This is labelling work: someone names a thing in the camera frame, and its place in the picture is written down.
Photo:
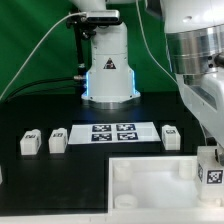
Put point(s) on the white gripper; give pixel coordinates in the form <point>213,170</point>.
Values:
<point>206,102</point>

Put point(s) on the white square tabletop tray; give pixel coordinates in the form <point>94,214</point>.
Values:
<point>158,190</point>

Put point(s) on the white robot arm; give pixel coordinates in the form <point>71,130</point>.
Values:
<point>194,32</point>

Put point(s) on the white sheet with markers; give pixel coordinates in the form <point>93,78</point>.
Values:
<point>113,133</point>

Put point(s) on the white block left edge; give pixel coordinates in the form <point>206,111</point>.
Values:
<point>1,178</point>

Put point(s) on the black camera on stand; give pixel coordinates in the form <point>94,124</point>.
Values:
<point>84,26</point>

